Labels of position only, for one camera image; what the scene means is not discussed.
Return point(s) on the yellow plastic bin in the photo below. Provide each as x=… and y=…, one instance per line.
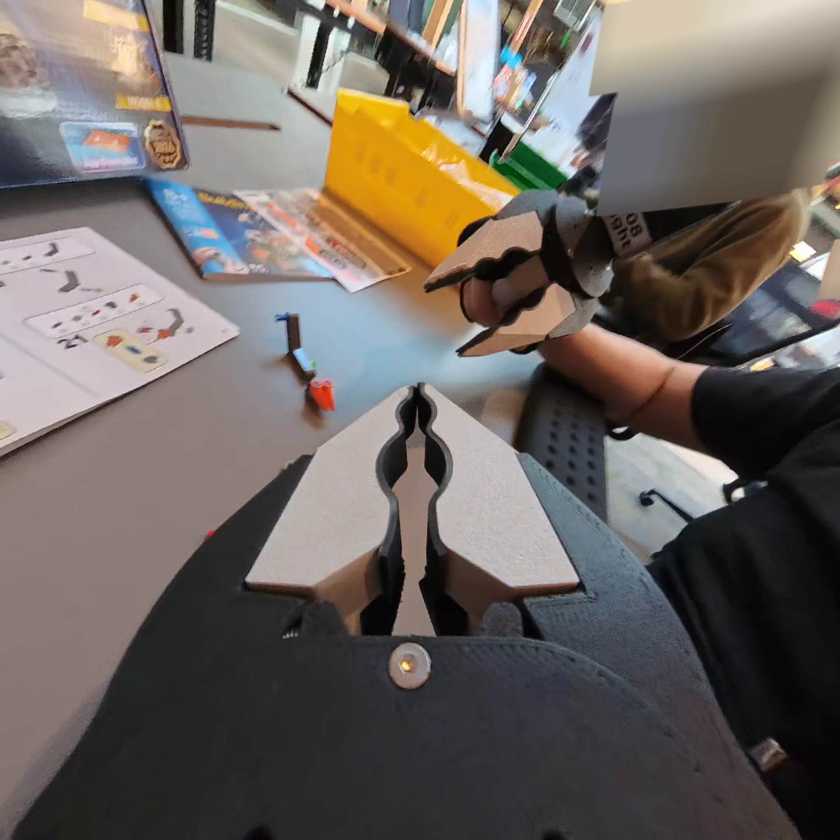
x=394, y=170

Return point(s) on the orange grey sticker sheet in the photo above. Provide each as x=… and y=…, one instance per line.
x=328, y=236

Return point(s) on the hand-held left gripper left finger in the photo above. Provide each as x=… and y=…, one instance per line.
x=321, y=525

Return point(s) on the white instruction booklet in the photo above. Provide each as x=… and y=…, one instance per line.
x=85, y=328

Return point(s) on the small blue manual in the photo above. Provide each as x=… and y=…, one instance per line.
x=203, y=236

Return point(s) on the green plastic bin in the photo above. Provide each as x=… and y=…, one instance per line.
x=531, y=167

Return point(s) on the dark grey bent beam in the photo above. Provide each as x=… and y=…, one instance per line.
x=295, y=338

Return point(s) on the blue robot kit box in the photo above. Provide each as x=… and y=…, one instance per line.
x=79, y=85

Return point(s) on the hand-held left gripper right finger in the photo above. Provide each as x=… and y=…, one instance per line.
x=505, y=525

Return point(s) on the black perforated panel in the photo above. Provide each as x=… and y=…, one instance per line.
x=564, y=426

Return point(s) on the grey desk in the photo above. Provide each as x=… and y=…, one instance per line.
x=164, y=525

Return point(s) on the person's right forearm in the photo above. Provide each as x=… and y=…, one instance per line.
x=623, y=387

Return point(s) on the orange cone piece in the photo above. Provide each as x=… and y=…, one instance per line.
x=317, y=395
x=329, y=396

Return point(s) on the person's brown hair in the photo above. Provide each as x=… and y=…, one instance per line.
x=709, y=269

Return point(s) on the person's right hand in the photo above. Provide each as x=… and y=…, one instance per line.
x=505, y=295

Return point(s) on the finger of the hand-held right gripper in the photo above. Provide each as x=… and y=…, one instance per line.
x=492, y=246
x=531, y=325

